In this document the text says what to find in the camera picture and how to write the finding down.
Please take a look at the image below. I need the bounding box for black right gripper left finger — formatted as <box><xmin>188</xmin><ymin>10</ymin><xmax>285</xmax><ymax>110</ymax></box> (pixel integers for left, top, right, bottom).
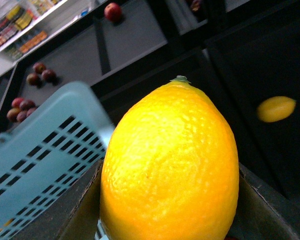
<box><xmin>12</xmin><ymin>160</ymin><xmax>103</xmax><ymax>240</ymax></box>

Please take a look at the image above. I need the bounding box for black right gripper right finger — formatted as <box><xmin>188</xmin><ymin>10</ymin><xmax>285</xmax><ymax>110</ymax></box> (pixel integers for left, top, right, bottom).
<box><xmin>229</xmin><ymin>164</ymin><xmax>300</xmax><ymax>240</ymax></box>

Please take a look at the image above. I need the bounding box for light blue plastic basket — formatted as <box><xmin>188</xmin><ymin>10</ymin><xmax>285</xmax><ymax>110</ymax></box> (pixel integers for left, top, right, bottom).
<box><xmin>0</xmin><ymin>81</ymin><xmax>114</xmax><ymax>240</ymax></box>

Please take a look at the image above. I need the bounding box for yellow lemon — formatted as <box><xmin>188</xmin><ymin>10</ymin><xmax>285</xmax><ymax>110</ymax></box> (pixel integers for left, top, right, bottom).
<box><xmin>256</xmin><ymin>96</ymin><xmax>297</xmax><ymax>123</ymax></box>
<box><xmin>100</xmin><ymin>75</ymin><xmax>239</xmax><ymax>240</ymax></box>

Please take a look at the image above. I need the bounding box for yellow lemon on shelf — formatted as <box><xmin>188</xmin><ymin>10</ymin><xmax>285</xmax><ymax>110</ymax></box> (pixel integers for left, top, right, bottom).
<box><xmin>256</xmin><ymin>96</ymin><xmax>297</xmax><ymax>123</ymax></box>

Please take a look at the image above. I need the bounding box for purple passion fruit pair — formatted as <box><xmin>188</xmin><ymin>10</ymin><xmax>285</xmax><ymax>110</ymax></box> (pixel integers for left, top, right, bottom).
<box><xmin>26</xmin><ymin>62</ymin><xmax>58</xmax><ymax>88</ymax></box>

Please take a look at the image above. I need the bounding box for black fruit display shelf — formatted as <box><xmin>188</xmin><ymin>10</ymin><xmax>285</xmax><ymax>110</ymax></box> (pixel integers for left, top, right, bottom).
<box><xmin>0</xmin><ymin>0</ymin><xmax>300</xmax><ymax>205</ymax></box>

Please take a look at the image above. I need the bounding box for stocked grocery shelf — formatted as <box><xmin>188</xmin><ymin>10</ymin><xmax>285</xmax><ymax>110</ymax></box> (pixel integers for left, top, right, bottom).
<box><xmin>0</xmin><ymin>0</ymin><xmax>99</xmax><ymax>61</ymax></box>

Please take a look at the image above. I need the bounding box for red apple on shelf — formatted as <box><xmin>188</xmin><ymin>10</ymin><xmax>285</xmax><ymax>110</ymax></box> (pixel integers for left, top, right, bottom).
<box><xmin>103</xmin><ymin>2</ymin><xmax>122</xmax><ymax>23</ymax></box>

